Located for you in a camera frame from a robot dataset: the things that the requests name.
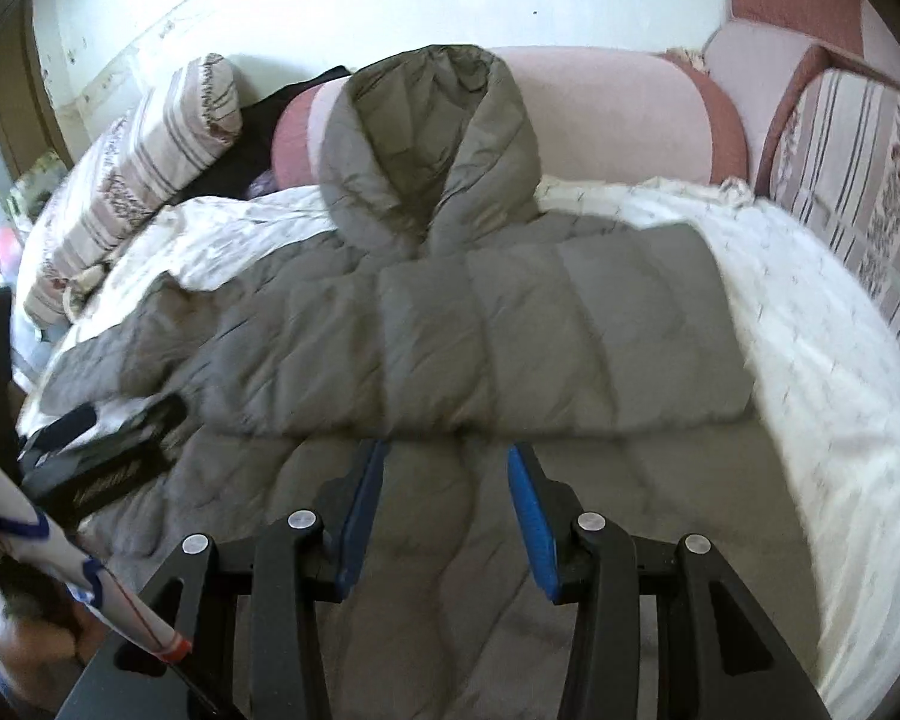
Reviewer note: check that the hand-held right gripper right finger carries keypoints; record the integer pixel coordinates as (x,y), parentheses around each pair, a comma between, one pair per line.
(531,517)

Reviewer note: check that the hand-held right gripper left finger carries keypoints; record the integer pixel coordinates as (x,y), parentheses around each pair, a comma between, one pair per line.
(360,510)

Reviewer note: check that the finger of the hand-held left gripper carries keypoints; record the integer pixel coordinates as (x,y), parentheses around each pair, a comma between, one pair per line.
(150,412)
(71,424)

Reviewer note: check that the grey puffer jacket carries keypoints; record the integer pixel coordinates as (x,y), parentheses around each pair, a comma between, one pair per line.
(420,315)

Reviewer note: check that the pink blurry object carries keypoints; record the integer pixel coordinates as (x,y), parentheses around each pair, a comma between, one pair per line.
(5,249)

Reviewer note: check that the striped pillow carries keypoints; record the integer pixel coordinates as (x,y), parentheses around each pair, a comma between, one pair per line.
(142,157)

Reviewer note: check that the dark cloth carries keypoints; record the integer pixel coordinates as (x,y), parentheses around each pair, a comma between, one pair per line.
(255,135)

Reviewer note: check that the white patterned bedsheet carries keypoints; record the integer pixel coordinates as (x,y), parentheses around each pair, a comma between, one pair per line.
(810,360)

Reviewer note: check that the pink padded headboard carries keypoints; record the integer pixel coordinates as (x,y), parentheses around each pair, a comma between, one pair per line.
(607,112)

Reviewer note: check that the striped floral cushion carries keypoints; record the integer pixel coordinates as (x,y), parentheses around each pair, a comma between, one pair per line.
(855,180)

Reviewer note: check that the pink red sofa backrest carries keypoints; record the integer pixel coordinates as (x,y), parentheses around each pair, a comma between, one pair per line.
(787,7)

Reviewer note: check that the wooden door frame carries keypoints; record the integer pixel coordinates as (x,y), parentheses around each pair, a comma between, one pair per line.
(30,90)

